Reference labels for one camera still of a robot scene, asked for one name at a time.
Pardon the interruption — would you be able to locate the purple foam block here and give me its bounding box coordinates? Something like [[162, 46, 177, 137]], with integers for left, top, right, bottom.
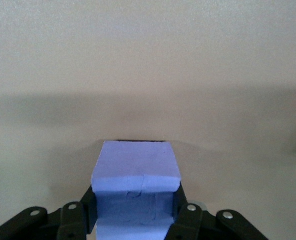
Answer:
[[90, 140, 181, 240]]

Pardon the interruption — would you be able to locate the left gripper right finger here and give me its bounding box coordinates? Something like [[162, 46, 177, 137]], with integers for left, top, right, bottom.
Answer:
[[164, 183, 271, 240]]

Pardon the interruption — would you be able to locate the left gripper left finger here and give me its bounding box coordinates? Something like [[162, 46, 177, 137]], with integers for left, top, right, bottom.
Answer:
[[0, 184, 99, 240]]

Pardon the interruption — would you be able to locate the brown table cover sheet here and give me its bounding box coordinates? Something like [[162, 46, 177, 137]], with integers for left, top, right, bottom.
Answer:
[[0, 0, 296, 240]]

